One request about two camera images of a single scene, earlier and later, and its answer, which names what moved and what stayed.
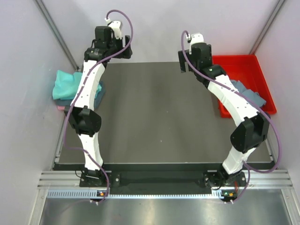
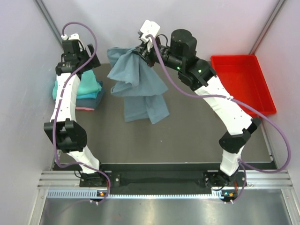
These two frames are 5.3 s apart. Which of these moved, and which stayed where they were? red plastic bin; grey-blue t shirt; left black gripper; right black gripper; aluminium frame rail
Moved: right black gripper; grey-blue t shirt; left black gripper
Stayed: red plastic bin; aluminium frame rail
